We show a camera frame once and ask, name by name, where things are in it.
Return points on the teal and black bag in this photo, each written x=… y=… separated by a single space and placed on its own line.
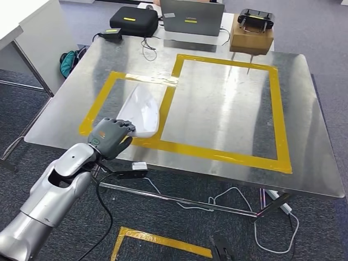
x=68 y=65

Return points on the white plastic shell part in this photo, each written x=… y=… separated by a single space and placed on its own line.
x=141 y=108

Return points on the black zip case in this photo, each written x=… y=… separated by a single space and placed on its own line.
x=133 y=25

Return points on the grey laptop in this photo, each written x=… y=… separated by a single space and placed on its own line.
x=190 y=18

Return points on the stainless steel workbench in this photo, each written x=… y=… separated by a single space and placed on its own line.
x=307 y=108

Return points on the brown cardboard box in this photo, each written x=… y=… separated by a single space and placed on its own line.
x=250 y=43

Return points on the black handheld controller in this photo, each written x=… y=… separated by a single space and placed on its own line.
x=255 y=18

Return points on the white table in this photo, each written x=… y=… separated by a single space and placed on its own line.
x=227 y=25

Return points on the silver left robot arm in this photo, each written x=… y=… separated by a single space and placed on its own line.
x=41 y=209

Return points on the white office desk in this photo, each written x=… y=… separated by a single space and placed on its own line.
x=46 y=43

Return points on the white power strip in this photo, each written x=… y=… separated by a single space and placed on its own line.
x=280 y=203

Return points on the black power adapter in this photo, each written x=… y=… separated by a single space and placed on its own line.
x=111 y=35

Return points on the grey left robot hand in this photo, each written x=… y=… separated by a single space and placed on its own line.
x=109 y=138

